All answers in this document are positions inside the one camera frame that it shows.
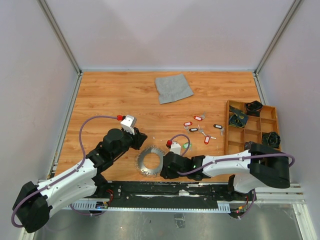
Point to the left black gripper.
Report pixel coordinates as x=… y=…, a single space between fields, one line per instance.
x=138 y=138

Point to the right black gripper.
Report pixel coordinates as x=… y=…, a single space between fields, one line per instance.
x=166 y=173

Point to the green key tag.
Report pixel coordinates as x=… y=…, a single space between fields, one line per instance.
x=187 y=146

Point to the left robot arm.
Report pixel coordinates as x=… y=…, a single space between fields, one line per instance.
x=37 y=203

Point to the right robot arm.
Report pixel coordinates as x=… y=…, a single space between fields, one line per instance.
x=257 y=166

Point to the dark brown key tag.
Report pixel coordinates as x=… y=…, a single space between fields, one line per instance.
x=195 y=129

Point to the red key tag middle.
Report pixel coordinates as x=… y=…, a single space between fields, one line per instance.
x=187 y=124

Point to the red key tag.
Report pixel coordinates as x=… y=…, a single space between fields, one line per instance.
x=187 y=124
x=207 y=138
x=200 y=117

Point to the red key tag lower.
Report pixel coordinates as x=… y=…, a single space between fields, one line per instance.
x=207 y=138

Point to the red key tag upper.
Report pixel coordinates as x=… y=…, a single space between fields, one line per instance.
x=200 y=117

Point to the black key tag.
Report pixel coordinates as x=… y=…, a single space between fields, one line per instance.
x=220 y=127

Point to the grey cloth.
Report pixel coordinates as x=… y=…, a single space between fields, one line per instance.
x=172 y=88

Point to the wooden compartment tray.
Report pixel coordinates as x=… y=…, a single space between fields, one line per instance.
x=257 y=128

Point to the rolled black tie top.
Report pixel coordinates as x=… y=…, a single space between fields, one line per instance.
x=253 y=108

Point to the rolled dark tie right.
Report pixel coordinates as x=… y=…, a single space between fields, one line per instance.
x=271 y=139

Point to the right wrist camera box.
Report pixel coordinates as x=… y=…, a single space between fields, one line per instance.
x=175 y=148

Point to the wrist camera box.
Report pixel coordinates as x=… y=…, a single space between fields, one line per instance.
x=175 y=148
x=128 y=124

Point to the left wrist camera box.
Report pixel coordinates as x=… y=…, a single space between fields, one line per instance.
x=128 y=124

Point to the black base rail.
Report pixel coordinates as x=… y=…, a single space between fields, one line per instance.
x=168 y=195

